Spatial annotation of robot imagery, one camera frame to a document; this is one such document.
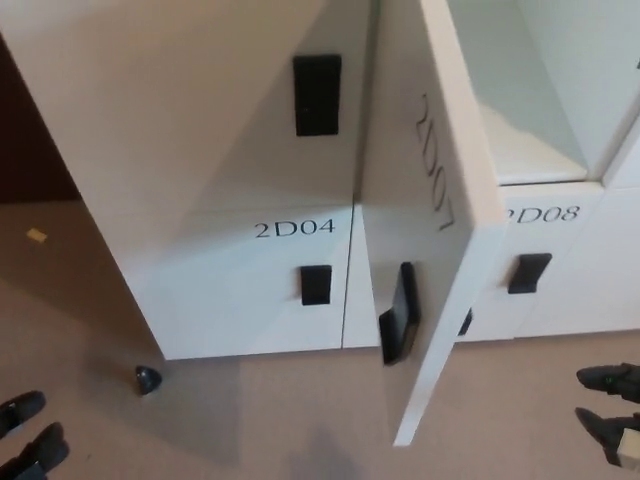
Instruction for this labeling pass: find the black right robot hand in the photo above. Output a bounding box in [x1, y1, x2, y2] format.
[574, 363, 640, 471]

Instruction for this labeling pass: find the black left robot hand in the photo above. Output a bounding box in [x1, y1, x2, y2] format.
[0, 390, 70, 480]

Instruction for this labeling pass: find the white door 2D07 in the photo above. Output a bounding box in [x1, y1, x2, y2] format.
[349, 0, 507, 447]

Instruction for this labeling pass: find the white cabinet door 2D08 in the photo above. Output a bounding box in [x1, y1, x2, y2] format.
[342, 182, 605, 352]

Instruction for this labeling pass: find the white cabinet door 2D04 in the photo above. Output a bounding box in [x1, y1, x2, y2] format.
[92, 201, 354, 361]

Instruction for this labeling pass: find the brown wooden door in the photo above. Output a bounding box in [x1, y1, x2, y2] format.
[0, 33, 84, 204]

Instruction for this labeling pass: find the white locker cabinet body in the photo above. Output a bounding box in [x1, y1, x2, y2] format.
[446, 0, 640, 187]

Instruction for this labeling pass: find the white cabinet door 2D03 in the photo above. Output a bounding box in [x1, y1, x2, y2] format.
[0, 0, 382, 211]

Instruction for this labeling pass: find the black floor doorstop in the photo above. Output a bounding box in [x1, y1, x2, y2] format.
[134, 364, 163, 398]

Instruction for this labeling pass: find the black lock on 2D08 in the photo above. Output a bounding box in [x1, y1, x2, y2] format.
[506, 253, 554, 296]

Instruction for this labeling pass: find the black lock on 2D07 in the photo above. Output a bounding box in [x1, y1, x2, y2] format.
[378, 261, 422, 367]

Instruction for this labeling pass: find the black lock on 2D04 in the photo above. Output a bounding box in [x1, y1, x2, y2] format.
[299, 264, 334, 308]

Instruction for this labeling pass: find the black lock on 2D03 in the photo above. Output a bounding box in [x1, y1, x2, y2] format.
[292, 53, 344, 138]

